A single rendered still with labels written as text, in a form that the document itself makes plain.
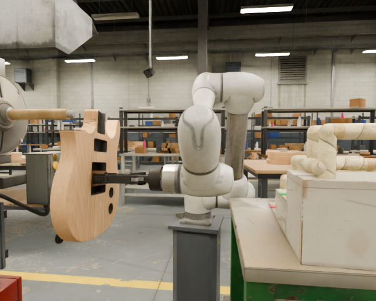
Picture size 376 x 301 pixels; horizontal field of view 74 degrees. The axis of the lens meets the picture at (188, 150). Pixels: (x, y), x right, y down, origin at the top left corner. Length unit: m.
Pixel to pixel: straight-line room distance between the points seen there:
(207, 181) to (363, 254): 0.37
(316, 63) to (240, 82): 11.77
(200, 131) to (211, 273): 1.05
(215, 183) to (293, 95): 11.69
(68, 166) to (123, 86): 12.06
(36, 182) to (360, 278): 1.04
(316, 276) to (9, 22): 0.85
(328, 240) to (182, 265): 1.05
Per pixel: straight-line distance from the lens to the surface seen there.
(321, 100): 12.66
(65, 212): 0.71
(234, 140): 1.25
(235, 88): 1.14
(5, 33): 0.77
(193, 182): 0.70
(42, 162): 1.11
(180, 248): 1.48
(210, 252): 1.45
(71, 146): 0.73
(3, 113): 0.92
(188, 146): 0.61
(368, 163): 0.77
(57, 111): 0.82
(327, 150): 0.56
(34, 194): 1.15
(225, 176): 0.71
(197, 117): 0.59
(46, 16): 0.72
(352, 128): 0.58
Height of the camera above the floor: 1.18
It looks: 3 degrees down
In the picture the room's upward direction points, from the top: straight up
